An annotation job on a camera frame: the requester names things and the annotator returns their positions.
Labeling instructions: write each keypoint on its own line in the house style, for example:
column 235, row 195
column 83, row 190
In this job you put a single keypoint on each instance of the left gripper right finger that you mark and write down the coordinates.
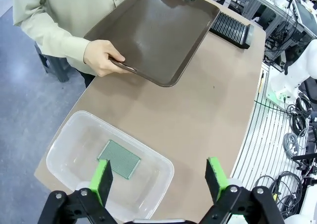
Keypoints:
column 216, row 179

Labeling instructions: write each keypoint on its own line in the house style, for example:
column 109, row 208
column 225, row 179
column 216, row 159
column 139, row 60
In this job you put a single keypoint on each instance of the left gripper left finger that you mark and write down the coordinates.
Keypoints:
column 101, row 182

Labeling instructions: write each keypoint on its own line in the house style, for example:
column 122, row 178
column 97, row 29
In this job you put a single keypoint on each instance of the squarish green PCB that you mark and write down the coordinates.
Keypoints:
column 123, row 157

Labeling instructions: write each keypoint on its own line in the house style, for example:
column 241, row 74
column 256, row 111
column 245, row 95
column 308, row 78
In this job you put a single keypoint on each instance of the dark brown plastic tray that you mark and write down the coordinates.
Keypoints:
column 161, row 35

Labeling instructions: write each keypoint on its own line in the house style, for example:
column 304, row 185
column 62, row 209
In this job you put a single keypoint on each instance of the person's right forearm beige sleeve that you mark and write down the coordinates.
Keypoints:
column 49, row 35

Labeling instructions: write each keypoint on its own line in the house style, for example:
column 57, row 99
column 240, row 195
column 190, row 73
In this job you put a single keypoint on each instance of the person's right hand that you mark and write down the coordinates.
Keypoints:
column 101, row 58

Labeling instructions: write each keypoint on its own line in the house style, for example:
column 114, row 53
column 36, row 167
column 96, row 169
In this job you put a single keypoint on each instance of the translucent plastic box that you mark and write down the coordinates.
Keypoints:
column 74, row 159

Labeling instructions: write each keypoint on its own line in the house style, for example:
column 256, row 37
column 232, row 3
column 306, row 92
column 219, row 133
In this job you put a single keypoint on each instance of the yellow black pen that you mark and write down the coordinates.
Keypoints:
column 260, row 82

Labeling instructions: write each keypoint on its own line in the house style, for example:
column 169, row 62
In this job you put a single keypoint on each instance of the dark grey stool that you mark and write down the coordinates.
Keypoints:
column 53, row 63

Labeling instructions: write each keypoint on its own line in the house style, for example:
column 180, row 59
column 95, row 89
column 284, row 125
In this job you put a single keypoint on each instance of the black slotted PCB rack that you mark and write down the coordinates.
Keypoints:
column 230, row 29

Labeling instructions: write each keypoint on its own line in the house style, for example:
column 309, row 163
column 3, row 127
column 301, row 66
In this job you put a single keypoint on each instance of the person's torso beige shirt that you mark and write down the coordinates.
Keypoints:
column 74, row 1

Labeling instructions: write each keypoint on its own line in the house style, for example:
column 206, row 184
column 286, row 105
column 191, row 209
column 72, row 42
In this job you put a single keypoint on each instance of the white slotted base plate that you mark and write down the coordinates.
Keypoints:
column 262, row 139

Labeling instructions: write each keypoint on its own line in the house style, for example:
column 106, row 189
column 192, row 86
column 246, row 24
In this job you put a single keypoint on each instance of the aluminium profile frame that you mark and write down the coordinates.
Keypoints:
column 280, row 16

